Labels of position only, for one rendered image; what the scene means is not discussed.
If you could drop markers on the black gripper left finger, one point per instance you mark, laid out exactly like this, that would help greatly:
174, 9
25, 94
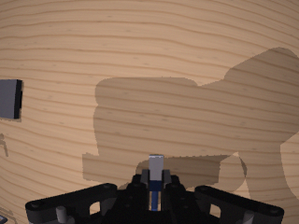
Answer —
74, 207

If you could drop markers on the blue cable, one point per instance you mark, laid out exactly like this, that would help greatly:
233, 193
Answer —
154, 200

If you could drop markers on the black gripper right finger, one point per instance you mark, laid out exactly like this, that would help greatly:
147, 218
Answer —
184, 209

